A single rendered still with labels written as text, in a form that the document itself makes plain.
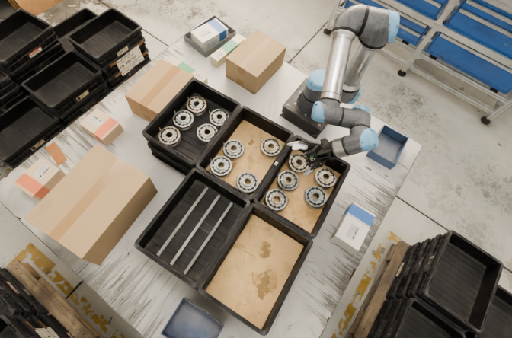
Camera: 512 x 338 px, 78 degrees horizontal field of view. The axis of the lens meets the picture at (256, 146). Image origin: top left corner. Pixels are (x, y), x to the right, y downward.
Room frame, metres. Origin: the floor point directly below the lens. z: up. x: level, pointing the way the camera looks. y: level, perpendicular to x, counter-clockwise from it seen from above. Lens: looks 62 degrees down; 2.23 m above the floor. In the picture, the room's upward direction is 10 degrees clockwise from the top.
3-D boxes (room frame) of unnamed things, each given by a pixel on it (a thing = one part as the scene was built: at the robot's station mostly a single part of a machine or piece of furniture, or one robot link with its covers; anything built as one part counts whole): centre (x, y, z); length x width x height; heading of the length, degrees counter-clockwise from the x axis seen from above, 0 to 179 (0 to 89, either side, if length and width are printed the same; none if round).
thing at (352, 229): (0.45, -0.52, 0.75); 0.20 x 0.12 x 0.09; 155
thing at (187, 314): (-0.08, 0.11, 0.74); 0.20 x 0.15 x 0.07; 68
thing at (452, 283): (0.34, -1.16, 0.37); 0.40 x 0.30 x 0.45; 153
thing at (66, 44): (1.71, 1.51, 0.26); 0.40 x 0.30 x 0.23; 153
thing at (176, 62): (1.19, 0.47, 0.73); 0.24 x 0.06 x 0.06; 63
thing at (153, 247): (0.30, 0.19, 0.87); 0.40 x 0.30 x 0.11; 158
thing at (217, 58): (1.42, 0.29, 0.73); 0.24 x 0.06 x 0.06; 150
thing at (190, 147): (0.78, 0.32, 0.87); 0.40 x 0.30 x 0.11; 158
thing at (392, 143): (0.94, -0.71, 0.74); 0.20 x 0.15 x 0.07; 156
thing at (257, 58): (1.33, 0.09, 0.78); 0.30 x 0.22 x 0.16; 153
